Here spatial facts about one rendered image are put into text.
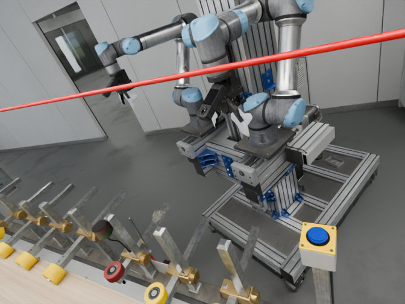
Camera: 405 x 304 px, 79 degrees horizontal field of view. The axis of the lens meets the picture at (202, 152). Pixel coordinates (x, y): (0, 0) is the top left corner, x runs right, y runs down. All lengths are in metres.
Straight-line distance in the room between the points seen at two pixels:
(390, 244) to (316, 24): 2.15
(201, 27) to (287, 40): 0.46
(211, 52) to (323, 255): 0.55
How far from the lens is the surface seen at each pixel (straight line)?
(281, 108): 1.07
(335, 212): 1.97
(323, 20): 3.12
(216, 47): 0.71
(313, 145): 1.33
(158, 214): 1.34
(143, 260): 1.21
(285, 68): 1.07
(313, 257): 0.63
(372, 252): 2.09
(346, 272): 1.99
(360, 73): 3.34
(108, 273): 1.22
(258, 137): 1.19
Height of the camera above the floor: 1.73
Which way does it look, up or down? 32 degrees down
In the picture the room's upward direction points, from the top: 21 degrees counter-clockwise
